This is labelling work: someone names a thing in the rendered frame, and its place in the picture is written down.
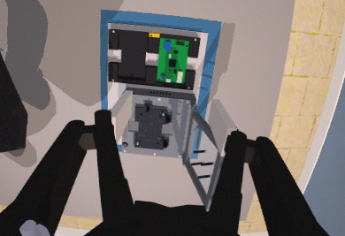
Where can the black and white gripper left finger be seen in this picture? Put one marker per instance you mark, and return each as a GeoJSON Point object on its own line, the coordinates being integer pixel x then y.
{"type": "Point", "coordinates": [37, 209]}

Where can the green circuit board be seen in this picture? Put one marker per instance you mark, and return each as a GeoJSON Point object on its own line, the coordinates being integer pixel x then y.
{"type": "Point", "coordinates": [172, 60]}

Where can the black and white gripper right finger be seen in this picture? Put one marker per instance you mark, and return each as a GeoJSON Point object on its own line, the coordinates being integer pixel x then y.
{"type": "Point", "coordinates": [285, 210]}

